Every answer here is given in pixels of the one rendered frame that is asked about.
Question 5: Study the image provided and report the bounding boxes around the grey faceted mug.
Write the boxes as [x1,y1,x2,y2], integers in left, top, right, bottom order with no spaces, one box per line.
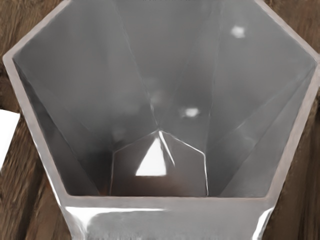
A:
[1,0,320,240]

